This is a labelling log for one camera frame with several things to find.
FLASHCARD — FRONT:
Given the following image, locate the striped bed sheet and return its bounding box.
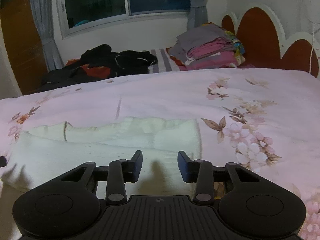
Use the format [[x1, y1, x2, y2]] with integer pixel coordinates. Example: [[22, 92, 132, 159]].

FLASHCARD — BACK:
[[149, 49, 185, 74]]

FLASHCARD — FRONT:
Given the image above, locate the pink floral bed quilt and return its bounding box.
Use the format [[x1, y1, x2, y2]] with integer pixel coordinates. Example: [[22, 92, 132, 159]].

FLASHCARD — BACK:
[[1, 68, 319, 239]]

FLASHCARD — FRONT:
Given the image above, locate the grey left curtain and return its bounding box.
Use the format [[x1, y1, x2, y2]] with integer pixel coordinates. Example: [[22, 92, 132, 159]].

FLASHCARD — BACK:
[[29, 0, 63, 71]]

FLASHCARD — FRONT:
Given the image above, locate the stack of folded clothes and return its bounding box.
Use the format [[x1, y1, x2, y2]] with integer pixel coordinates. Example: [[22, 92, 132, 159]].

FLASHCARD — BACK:
[[167, 23, 245, 71]]

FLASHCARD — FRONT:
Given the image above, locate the grey right curtain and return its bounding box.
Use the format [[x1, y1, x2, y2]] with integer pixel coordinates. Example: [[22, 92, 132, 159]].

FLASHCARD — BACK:
[[187, 0, 208, 30]]

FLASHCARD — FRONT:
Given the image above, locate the white knitted small garment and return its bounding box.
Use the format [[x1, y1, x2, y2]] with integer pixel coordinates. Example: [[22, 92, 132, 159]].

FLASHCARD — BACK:
[[2, 118, 201, 194]]

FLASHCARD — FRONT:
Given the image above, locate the pile of black clothes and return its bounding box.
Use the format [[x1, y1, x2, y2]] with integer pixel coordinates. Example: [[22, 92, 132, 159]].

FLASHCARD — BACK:
[[42, 44, 158, 90]]

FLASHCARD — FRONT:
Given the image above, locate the brown wooden door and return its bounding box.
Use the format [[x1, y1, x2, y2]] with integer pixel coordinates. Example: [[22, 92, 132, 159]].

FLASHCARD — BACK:
[[1, 0, 48, 95]]

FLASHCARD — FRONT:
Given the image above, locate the grey curtain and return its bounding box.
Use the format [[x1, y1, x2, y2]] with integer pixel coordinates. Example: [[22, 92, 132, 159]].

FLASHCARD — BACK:
[[187, 0, 208, 30], [29, 0, 63, 71]]

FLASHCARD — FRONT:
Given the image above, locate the red white scalloped headboard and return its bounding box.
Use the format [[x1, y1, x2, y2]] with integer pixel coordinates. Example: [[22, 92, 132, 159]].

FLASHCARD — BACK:
[[221, 4, 319, 78]]

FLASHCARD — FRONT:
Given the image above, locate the window with white frame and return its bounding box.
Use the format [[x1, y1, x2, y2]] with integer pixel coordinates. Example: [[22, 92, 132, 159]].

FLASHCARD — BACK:
[[56, 0, 190, 37]]

